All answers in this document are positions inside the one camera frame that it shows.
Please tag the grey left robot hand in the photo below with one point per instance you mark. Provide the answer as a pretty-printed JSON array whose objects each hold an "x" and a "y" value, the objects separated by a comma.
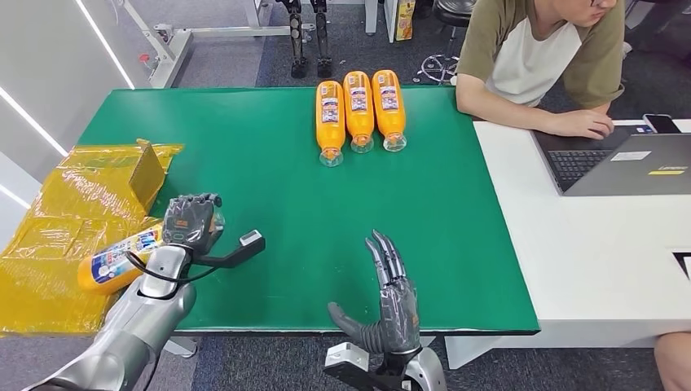
[{"x": 189, "y": 224}]

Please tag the person's right hand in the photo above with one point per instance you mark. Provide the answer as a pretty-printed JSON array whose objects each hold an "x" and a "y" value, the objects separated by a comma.
[{"x": 583, "y": 124}]

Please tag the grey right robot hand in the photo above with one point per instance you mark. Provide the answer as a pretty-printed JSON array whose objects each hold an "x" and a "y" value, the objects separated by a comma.
[{"x": 397, "y": 318}]

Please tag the orange juice bottle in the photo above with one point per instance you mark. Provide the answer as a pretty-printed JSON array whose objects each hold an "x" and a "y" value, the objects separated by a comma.
[
  {"x": 358, "y": 108},
  {"x": 388, "y": 105},
  {"x": 330, "y": 119},
  {"x": 110, "y": 264}
]

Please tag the person's right forearm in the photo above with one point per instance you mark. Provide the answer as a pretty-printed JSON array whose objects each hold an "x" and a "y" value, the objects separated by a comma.
[{"x": 507, "y": 110}]

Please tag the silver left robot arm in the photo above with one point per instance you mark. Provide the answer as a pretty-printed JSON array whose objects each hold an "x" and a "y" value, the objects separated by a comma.
[{"x": 140, "y": 318}]

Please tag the grey laptop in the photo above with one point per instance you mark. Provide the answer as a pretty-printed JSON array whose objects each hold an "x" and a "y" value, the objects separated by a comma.
[{"x": 631, "y": 164}]

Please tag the black smartphone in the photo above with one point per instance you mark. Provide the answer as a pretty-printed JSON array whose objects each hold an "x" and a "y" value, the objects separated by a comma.
[{"x": 661, "y": 123}]

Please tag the person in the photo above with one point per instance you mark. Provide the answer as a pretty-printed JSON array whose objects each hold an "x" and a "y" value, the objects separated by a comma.
[{"x": 534, "y": 54}]

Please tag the green table mat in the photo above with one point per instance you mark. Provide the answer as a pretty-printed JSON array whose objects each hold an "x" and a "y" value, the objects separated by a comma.
[{"x": 302, "y": 216}]

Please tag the yellow wrapped cardboard box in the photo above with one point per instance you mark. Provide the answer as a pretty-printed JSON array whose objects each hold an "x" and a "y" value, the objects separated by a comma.
[{"x": 59, "y": 226}]

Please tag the black stool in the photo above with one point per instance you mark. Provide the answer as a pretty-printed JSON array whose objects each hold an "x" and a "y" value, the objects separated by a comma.
[{"x": 451, "y": 13}]

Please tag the yellow printed carton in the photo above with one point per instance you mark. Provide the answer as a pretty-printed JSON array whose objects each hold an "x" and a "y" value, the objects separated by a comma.
[{"x": 405, "y": 20}]

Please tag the black robot leg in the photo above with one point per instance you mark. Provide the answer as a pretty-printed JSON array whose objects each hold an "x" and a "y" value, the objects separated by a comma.
[
  {"x": 297, "y": 38},
  {"x": 323, "y": 38}
]

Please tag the person's knee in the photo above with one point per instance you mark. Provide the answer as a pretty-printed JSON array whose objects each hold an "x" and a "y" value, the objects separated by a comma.
[{"x": 675, "y": 361}]

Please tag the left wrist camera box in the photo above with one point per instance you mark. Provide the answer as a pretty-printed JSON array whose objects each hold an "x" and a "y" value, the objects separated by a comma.
[{"x": 245, "y": 245}]

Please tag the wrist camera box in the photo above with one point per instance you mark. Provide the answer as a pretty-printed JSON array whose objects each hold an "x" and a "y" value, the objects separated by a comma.
[
  {"x": 245, "y": 245},
  {"x": 348, "y": 364}
]

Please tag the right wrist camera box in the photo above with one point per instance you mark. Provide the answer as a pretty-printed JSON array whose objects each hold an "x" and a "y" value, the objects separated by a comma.
[{"x": 348, "y": 364}]

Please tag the white metal frame stand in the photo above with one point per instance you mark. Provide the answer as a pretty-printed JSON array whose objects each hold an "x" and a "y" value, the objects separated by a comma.
[{"x": 172, "y": 46}]

